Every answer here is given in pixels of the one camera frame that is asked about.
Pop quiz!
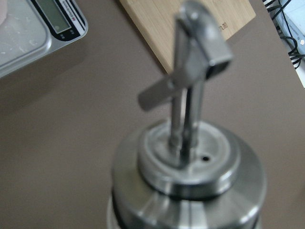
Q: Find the bamboo cutting board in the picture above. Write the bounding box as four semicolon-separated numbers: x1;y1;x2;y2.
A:
120;0;256;73

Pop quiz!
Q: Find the clear glass sauce bottle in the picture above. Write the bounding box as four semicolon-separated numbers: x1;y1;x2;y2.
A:
106;0;267;229

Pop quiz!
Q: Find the silver digital kitchen scale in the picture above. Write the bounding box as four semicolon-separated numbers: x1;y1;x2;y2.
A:
0;0;88;77

